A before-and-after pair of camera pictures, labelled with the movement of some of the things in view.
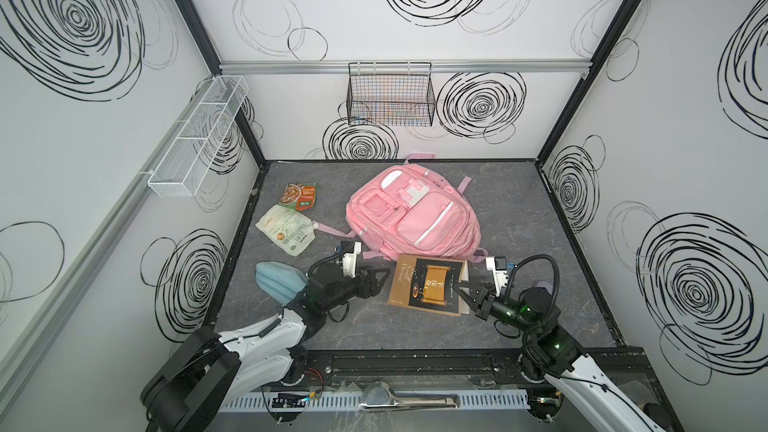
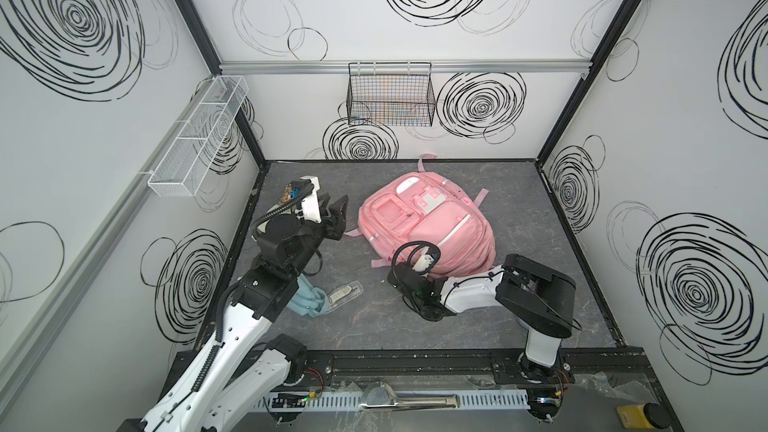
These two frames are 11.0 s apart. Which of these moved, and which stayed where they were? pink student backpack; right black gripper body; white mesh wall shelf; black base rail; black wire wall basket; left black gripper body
Moved: right black gripper body; pink student backpack; left black gripper body
Stayed: white mesh wall shelf; black base rail; black wire wall basket
